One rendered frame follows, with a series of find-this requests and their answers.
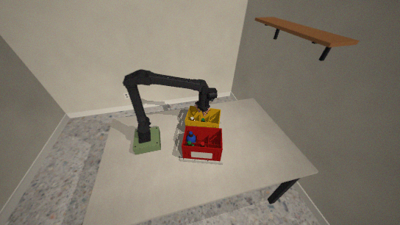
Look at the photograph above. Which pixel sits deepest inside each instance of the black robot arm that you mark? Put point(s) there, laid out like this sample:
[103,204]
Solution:
[132,80]

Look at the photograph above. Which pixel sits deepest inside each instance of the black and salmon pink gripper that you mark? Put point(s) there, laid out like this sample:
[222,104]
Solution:
[200,106]

